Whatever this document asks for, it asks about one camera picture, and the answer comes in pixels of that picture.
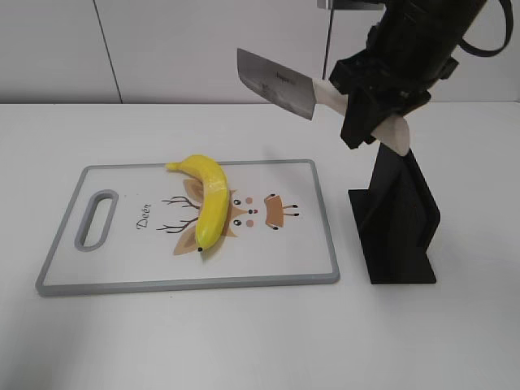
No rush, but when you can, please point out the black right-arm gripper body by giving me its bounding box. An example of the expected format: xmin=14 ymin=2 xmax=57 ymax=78
xmin=357 ymin=1 xmax=484 ymax=112

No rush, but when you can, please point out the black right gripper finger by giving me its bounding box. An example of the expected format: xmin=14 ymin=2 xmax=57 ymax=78
xmin=328 ymin=54 xmax=390 ymax=96
xmin=340 ymin=87 xmax=397 ymax=150

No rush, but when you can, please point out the white-handled cleaver knife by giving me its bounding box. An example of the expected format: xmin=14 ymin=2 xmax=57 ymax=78
xmin=236 ymin=48 xmax=410 ymax=156

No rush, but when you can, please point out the yellow plastic banana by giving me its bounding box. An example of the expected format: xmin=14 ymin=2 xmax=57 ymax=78
xmin=165 ymin=154 xmax=230 ymax=252

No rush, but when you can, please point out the black knife stand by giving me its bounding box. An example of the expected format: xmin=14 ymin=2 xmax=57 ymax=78
xmin=348 ymin=145 xmax=440 ymax=284

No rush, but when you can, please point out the white grey-rimmed cutting board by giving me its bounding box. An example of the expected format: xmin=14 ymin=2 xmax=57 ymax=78
xmin=36 ymin=159 xmax=340 ymax=296

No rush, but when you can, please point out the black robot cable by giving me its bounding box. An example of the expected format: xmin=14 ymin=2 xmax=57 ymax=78
xmin=457 ymin=0 xmax=514 ymax=58

